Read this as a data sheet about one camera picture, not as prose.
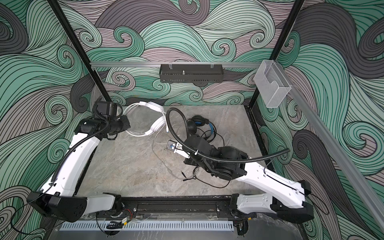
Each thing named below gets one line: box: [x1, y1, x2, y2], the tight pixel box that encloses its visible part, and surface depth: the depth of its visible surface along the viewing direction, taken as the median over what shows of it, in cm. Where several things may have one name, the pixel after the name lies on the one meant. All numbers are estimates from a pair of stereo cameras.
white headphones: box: [122, 101, 166, 137], surface depth 70 cm
